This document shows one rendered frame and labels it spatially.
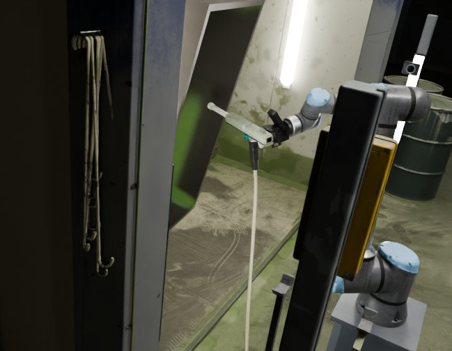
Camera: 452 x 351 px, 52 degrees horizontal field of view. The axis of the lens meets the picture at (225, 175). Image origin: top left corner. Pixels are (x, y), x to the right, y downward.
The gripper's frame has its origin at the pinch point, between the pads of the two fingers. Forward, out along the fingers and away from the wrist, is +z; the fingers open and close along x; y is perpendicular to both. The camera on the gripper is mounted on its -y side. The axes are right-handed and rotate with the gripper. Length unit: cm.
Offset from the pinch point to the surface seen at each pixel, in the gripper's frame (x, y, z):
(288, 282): -84, -11, 48
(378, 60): 79, 26, -171
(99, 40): -56, -69, 72
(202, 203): 118, 115, -31
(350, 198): -107, -51, 54
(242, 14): 38, -41, -25
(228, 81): 41.1, -9.3, -16.2
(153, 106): -55, -51, 63
